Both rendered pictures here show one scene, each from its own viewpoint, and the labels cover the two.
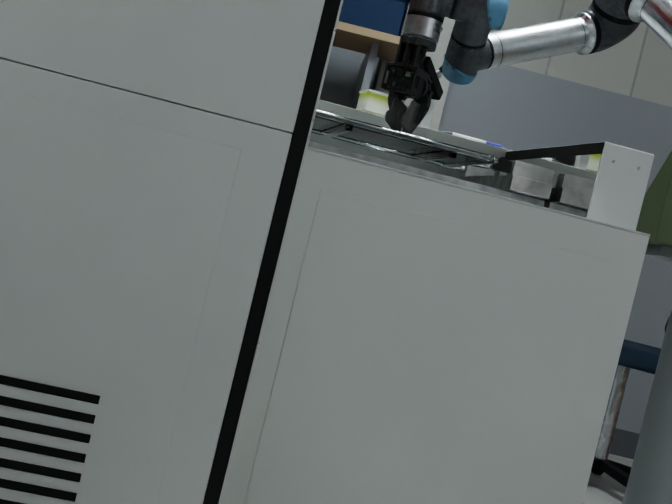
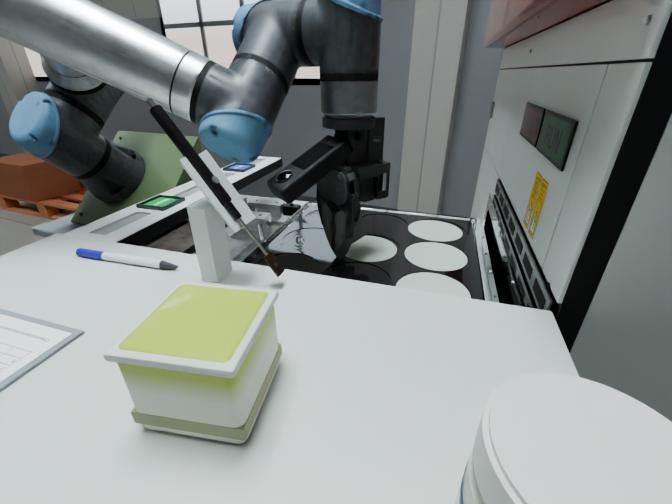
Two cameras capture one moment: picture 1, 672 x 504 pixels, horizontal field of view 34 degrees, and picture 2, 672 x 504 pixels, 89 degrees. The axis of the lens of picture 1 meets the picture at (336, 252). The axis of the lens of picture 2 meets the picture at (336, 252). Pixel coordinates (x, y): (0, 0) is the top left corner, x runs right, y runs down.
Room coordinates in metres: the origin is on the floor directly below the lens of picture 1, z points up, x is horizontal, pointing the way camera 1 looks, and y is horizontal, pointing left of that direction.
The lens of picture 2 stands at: (2.67, 0.14, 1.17)
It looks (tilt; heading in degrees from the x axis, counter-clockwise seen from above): 28 degrees down; 206
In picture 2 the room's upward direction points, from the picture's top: straight up
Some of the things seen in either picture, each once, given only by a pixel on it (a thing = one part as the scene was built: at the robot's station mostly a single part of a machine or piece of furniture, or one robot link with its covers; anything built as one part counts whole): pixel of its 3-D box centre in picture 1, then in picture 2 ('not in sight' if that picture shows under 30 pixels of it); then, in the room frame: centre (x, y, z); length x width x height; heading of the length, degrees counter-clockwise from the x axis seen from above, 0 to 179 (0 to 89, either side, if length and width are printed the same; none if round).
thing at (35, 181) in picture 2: not in sight; (81, 180); (0.84, -3.51, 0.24); 1.28 x 0.88 x 0.47; 93
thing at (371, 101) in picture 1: (375, 107); (210, 357); (2.56, -0.01, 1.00); 0.07 x 0.07 x 0.07; 17
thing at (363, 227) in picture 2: (392, 119); (354, 232); (2.23, -0.05, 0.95); 0.06 x 0.03 x 0.09; 152
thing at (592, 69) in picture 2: (301, 36); (512, 160); (1.95, 0.15, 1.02); 0.81 x 0.03 x 0.40; 10
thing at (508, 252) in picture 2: not in sight; (501, 262); (2.13, 0.17, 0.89); 0.44 x 0.02 x 0.10; 10
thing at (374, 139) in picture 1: (383, 139); (370, 248); (2.18, -0.04, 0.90); 0.34 x 0.34 x 0.01; 10
